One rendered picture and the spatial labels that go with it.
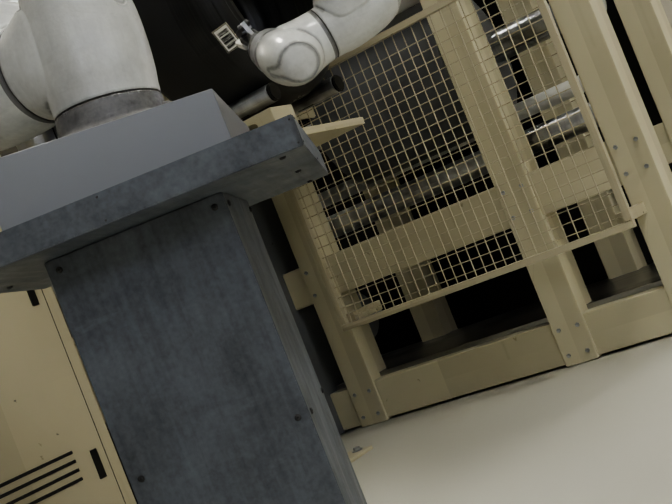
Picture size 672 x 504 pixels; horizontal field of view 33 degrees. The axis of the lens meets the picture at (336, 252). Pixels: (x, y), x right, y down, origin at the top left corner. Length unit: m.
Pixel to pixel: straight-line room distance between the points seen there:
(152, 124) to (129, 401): 0.36
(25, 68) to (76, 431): 1.34
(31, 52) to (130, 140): 0.24
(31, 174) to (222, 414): 0.39
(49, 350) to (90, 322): 1.31
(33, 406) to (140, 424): 1.26
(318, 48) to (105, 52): 0.58
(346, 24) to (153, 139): 0.74
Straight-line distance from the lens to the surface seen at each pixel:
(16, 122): 1.70
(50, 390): 2.77
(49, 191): 1.47
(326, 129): 2.72
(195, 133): 1.43
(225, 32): 2.58
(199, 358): 1.47
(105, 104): 1.55
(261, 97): 2.62
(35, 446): 2.71
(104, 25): 1.58
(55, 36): 1.59
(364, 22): 2.11
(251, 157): 1.33
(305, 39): 2.05
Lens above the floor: 0.45
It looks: 1 degrees up
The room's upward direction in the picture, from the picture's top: 22 degrees counter-clockwise
